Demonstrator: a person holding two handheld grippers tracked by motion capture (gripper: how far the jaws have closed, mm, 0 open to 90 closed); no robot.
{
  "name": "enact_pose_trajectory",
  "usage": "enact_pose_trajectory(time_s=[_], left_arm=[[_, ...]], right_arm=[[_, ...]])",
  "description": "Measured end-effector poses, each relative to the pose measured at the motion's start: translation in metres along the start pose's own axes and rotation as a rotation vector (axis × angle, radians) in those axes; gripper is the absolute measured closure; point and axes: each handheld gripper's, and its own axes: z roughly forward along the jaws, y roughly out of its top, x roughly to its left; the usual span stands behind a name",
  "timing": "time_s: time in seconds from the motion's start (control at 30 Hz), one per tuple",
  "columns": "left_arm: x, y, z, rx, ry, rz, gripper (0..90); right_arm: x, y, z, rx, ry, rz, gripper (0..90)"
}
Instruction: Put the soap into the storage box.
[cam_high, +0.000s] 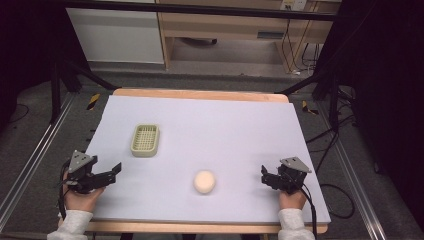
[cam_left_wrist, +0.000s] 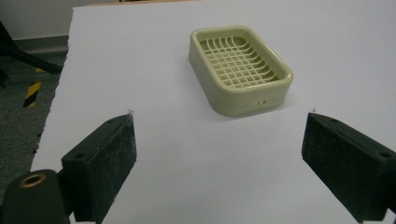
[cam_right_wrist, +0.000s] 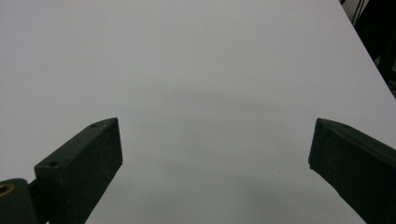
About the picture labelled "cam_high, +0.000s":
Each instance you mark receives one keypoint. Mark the person's right hand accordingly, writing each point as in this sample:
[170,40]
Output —
[292,200]

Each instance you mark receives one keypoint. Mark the wooden desk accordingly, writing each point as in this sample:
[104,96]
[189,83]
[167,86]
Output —
[226,23]

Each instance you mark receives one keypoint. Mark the black curtain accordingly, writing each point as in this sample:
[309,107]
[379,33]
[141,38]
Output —
[390,83]
[23,50]

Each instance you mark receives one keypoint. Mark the black metal stand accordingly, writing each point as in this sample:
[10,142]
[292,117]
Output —
[333,100]
[56,93]

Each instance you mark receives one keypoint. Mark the black horizontal frame bar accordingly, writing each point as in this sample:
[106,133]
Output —
[200,9]

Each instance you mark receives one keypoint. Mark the white wall socket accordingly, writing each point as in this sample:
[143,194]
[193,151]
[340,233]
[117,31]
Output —
[293,4]

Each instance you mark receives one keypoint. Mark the yellow black floor tape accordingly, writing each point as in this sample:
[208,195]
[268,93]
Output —
[93,101]
[308,108]

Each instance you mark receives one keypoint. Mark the round cream soap bar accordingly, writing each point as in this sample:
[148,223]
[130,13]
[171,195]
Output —
[204,181]

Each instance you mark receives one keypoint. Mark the wooden table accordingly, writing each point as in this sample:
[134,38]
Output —
[200,94]

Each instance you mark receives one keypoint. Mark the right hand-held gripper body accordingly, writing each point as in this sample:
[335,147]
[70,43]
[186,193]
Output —
[293,173]

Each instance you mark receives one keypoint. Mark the beige slotted soap dish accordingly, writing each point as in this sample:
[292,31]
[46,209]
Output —
[145,140]

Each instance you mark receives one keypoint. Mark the person's left hand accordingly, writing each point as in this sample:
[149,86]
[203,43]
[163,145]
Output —
[81,200]

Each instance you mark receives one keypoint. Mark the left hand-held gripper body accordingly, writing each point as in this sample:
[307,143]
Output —
[81,168]

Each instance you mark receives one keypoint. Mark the white cabinet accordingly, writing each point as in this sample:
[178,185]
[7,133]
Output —
[116,36]

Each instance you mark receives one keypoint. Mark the white table mat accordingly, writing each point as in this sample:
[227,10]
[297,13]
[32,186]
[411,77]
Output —
[206,140]

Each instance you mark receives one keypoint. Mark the metal floor rail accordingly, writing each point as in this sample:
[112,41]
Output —
[33,153]
[356,180]

